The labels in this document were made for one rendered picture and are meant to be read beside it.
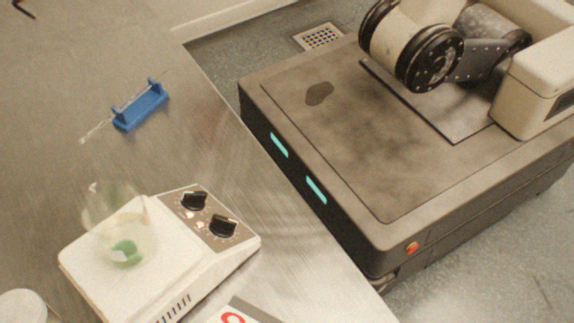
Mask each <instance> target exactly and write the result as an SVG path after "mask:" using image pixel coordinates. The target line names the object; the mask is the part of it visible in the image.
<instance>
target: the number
mask: <svg viewBox="0 0 574 323"><path fill-rule="evenodd" d="M209 323H254V322H252V321H250V320H248V318H246V317H244V316H242V315H240V314H238V313H236V312H234V311H232V310H230V309H229V308H224V309H223V310H222V311H221V312H219V313H218V314H217V315H215V316H214V317H213V319H212V320H211V321H209Z"/></svg>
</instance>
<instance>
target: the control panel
mask: <svg viewBox="0 0 574 323"><path fill-rule="evenodd" d="M184 191H205V190H204V189H203V188H202V187H201V186H200V185H194V186H191V187H187V188H184V189H181V190H177V191H171V192H168V193H165V194H162V195H159V196H156V197H157V198H158V199H159V200H160V201H161V202H162V203H163V204H164V205H165V206H166V207H167V208H168V209H169V210H170V211H173V212H174V213H175V215H176V216H177V217H178V218H179V219H180V220H181V221H182V222H183V223H184V224H185V225H186V226H187V227H188V228H190V229H191V230H192V231H193V232H194V233H195V234H196V235H197V236H198V237H199V238H200V239H201V240H202V241H203V242H204V243H205V244H207V245H208V246H209V247H210V248H211V249H212V251H213V252H214V253H216V254H219V253H221V252H223V251H226V250H227V249H229V248H231V247H233V246H235V245H237V244H240V243H243V242H245V241H247V240H250V239H251V238H254V237H255V236H256V235H255V234H254V232H253V231H251V230H250V229H249V228H248V227H247V226H246V225H244V224H243V223H242V222H241V221H240V220H239V219H237V218H236V217H235V216H234V215H233V213H232V212H230V211H229V210H228V209H227V208H226V207H225V206H222V205H221V204H220V203H219V202H218V201H217V200H215V199H214V198H213V196H212V195H211V194H209V193H208V198H207V201H205V206H204V209H202V210H199V211H194V210H190V209H187V208H185V207H183V206H182V204H181V202H180V200H181V197H182V195H183V192H184ZM188 212H191V213H193V217H188V216H187V215H186V214H187V213H188ZM215 213H216V214H219V215H221V216H225V217H227V218H230V219H233V220H236V221H237V222H238V223H237V227H236V230H235V231H234V234H233V236H232V237H230V238H219V237H217V236H215V235H213V234H212V233H211V231H210V229H209V224H210V222H211V220H212V217H213V215H214V214H215ZM198 222H201V223H203V226H199V225H197V223H198Z"/></svg>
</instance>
